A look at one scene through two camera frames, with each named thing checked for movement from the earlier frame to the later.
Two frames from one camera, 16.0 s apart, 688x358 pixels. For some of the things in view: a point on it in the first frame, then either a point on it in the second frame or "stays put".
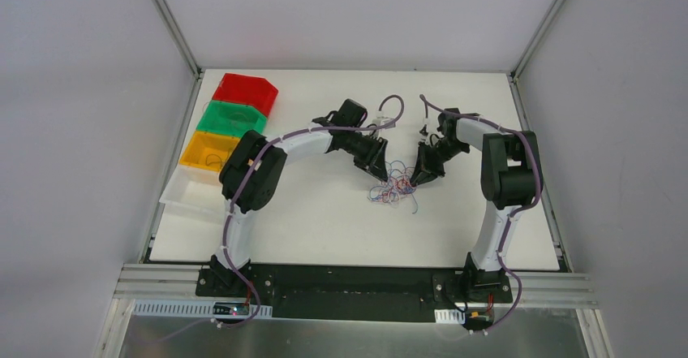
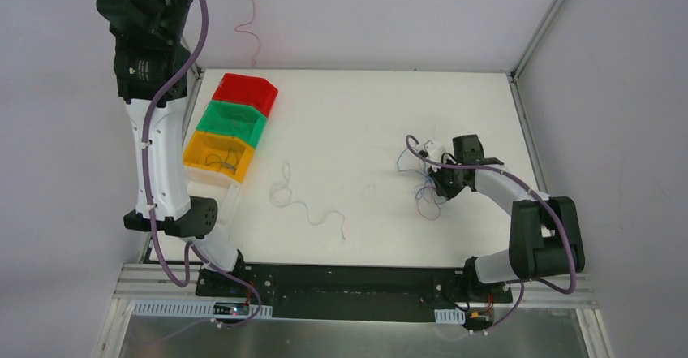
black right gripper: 430,155 to 445,181
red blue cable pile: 397,186 to 428,201
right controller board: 478,320 stays put
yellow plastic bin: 208,150 stays put
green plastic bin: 230,118 stays put
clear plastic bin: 195,191 stays put
